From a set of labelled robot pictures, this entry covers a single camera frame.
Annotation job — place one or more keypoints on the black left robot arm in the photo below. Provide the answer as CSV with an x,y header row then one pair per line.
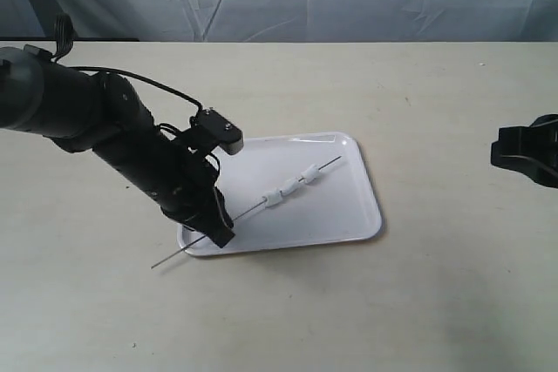
x,y
97,109

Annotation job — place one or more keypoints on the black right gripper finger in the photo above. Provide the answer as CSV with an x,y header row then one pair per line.
x,y
530,150

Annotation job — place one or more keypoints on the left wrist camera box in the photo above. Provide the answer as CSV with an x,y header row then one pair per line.
x,y
209,129

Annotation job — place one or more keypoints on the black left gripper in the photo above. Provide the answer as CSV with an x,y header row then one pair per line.
x,y
188,193

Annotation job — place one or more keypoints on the white marshmallow piece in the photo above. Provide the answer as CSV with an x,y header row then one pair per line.
x,y
310,174
272,198
290,186

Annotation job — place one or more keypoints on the white rectangular plastic tray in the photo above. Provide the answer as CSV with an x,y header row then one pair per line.
x,y
339,206

